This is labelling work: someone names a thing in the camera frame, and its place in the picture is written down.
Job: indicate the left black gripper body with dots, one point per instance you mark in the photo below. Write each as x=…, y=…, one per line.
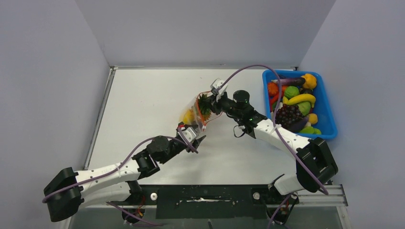
x=175, y=148

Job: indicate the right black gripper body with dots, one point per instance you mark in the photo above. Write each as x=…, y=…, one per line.
x=226, y=105

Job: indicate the toy yellow mango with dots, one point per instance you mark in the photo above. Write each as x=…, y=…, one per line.
x=188, y=117

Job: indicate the clear zip top bag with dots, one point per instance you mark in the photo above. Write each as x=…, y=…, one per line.
x=201, y=124

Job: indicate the toy pineapple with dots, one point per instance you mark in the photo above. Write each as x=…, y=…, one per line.
x=204, y=105

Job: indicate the toy purple grape bunch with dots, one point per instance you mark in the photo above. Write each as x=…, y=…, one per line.
x=288, y=115

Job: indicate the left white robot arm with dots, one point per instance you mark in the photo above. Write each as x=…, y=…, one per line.
x=70, y=190

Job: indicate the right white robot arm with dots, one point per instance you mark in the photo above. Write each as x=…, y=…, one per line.
x=315, y=165

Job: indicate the toy red chili pepper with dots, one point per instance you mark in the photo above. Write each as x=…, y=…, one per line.
x=274, y=99

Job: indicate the toy green custard apple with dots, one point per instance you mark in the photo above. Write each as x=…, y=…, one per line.
x=291, y=91

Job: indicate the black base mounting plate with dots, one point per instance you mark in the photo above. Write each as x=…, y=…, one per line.
x=203, y=201

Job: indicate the toy purple eggplant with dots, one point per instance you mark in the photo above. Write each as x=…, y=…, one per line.
x=296, y=81

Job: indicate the toy light green cabbage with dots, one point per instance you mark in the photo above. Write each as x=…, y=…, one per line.
x=304, y=107

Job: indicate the toy yellow banana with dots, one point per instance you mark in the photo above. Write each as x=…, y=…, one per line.
x=302, y=98

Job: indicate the toy green lime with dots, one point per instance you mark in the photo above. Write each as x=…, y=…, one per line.
x=310, y=130

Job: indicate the toy small yellow fruit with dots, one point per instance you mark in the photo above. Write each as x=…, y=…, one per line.
x=313, y=118

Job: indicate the toy orange bell pepper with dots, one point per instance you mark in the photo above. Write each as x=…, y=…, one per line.
x=310, y=81

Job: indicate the blue plastic bin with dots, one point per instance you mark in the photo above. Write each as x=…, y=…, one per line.
x=326, y=123

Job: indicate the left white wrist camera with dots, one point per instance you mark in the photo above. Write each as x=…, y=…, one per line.
x=187, y=133

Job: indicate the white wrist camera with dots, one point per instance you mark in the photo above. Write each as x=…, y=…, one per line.
x=218, y=88
x=187, y=133

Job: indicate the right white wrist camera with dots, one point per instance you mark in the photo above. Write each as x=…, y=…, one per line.
x=218, y=88

